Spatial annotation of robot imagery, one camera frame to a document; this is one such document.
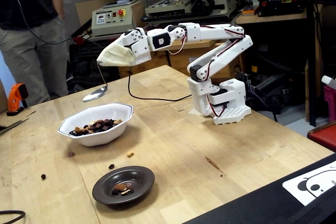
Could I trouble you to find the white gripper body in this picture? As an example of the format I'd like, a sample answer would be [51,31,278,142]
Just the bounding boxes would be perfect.
[130,36,152,67]

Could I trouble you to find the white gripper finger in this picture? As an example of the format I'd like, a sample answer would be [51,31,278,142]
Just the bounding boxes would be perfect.
[115,27,145,48]

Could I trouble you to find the bent metal spoon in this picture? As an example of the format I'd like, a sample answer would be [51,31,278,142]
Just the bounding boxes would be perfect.
[82,61,109,103]

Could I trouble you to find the scooped nuts and raisins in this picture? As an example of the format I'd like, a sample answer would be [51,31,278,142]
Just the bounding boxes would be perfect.
[111,182,135,196]

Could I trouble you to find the white octagonal bowl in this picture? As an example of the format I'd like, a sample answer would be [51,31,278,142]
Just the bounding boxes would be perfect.
[57,102,134,147]

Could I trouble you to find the brown plate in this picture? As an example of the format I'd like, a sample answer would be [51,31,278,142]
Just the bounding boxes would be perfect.
[92,165,155,206]

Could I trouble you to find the beige control box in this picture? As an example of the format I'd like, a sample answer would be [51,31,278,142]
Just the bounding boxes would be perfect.
[91,0,144,37]

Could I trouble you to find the beige masking tape wrap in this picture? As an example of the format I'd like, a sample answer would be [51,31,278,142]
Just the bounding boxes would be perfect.
[96,39,136,67]

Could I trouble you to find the nuts and dried fruit pile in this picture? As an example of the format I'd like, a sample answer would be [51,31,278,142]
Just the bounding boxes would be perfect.
[69,118,123,137]

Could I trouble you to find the wooden workbench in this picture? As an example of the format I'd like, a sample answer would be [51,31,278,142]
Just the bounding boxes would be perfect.
[235,10,308,25]

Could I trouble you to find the orange hand tool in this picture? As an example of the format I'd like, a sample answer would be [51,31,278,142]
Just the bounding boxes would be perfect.
[6,83,29,116]

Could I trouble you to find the cardboard pieces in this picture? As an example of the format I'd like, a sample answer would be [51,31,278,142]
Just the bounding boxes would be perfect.
[0,110,37,136]

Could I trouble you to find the white plastic object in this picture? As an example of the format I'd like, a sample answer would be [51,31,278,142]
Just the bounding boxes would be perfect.
[321,74,336,90]

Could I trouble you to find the pink bin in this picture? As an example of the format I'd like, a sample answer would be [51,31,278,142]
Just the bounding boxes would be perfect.
[323,84,336,122]

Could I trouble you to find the white panda sticker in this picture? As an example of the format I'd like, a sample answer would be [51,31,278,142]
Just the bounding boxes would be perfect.
[282,167,336,207]

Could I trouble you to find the large black case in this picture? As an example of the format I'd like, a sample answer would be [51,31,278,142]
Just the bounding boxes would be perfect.
[183,153,336,224]

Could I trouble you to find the red chair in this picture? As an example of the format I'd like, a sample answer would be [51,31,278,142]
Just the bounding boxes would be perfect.
[306,121,336,153]

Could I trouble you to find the thin black cable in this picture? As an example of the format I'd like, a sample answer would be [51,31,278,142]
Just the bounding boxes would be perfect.
[0,0,194,102]

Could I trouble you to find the black metal frame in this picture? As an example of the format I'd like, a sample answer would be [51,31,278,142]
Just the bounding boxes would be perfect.
[306,0,336,127]

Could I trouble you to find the thick black cable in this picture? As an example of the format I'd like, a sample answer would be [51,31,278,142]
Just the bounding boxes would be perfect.
[0,210,26,224]

